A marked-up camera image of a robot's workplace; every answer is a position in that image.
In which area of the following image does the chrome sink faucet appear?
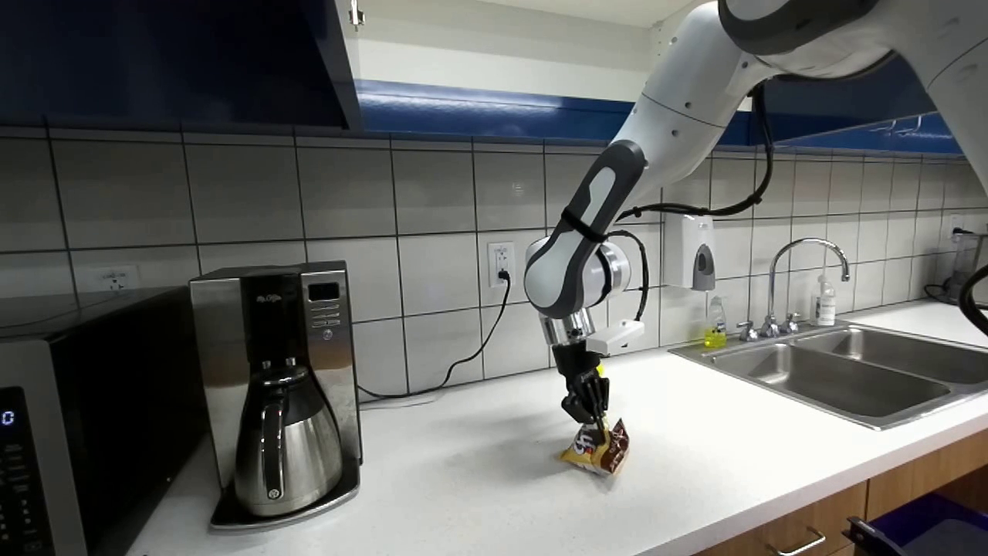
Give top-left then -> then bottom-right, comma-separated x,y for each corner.
743,239 -> 853,340

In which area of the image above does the wooden lower cabinet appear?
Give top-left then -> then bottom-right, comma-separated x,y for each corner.
698,434 -> 988,556

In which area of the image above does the white soap dispenser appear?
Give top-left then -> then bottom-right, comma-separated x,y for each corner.
665,217 -> 717,292

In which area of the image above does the steel coffee carafe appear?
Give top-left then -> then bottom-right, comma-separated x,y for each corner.
236,360 -> 346,518

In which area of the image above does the black coffee maker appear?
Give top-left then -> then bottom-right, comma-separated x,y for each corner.
190,260 -> 366,527

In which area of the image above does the blue upper cabinet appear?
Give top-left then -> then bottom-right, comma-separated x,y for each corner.
0,0 -> 988,162

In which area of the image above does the yellow dish soap bottle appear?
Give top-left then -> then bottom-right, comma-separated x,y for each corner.
700,297 -> 730,349

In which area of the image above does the small white bottle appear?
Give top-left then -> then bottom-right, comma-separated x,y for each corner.
814,276 -> 837,328

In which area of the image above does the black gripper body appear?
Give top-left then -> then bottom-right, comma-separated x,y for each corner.
554,343 -> 607,414

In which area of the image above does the black power cord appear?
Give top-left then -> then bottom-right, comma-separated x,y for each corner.
355,270 -> 517,406

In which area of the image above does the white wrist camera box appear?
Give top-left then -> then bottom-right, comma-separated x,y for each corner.
588,317 -> 646,360

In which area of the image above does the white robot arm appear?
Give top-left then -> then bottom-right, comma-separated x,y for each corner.
526,0 -> 988,437

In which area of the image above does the blue chair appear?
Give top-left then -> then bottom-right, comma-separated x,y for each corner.
845,495 -> 988,556

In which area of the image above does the blue cabinet door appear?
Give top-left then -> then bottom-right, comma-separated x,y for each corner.
0,0 -> 363,131

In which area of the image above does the white wall outlet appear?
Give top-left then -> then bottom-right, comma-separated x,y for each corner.
487,243 -> 517,285

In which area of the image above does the dark appliance far right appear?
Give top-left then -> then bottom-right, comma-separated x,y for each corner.
923,229 -> 988,304

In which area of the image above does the fritos snack pack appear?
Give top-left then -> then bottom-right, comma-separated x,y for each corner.
559,424 -> 631,476

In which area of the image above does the stainless steel sink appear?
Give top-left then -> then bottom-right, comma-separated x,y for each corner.
686,326 -> 988,429

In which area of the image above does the black microwave oven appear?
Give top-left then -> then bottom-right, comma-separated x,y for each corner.
0,287 -> 208,556

